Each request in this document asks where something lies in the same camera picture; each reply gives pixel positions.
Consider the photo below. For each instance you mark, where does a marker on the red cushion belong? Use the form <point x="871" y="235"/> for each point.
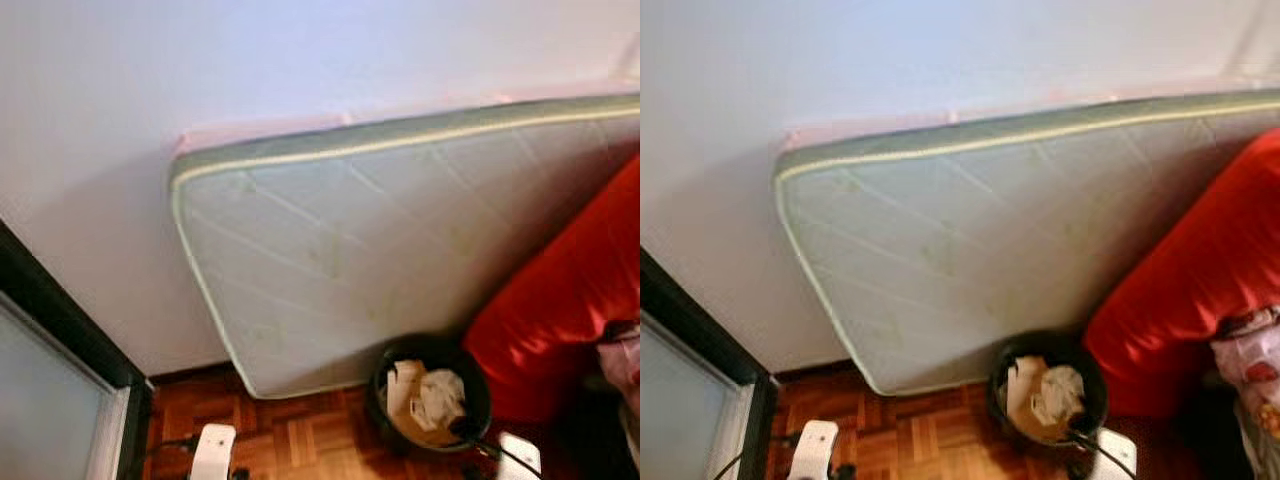
<point x="560" y="300"/>
<point x="1170" y="290"/>

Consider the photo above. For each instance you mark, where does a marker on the frosted glass door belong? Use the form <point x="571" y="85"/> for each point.
<point x="680" y="410"/>
<point x="40" y="410"/>

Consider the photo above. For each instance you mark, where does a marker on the crumpled white paper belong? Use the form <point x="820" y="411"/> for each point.
<point x="440" y="400"/>
<point x="1062" y="393"/>

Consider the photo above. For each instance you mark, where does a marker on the white carton piece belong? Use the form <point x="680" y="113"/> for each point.
<point x="1022" y="380"/>
<point x="403" y="385"/>

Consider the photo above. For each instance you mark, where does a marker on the brown cardboard piece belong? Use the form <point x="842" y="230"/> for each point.
<point x="425" y="437"/>
<point x="1040" y="433"/>

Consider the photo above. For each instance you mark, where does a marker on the black waste bin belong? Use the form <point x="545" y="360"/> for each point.
<point x="374" y="400"/>
<point x="994" y="395"/>

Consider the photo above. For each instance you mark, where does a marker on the black door frame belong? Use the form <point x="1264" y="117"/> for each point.
<point x="700" y="330"/>
<point x="70" y="320"/>

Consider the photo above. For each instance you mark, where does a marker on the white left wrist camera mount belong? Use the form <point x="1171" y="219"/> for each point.
<point x="213" y="450"/>
<point x="812" y="450"/>

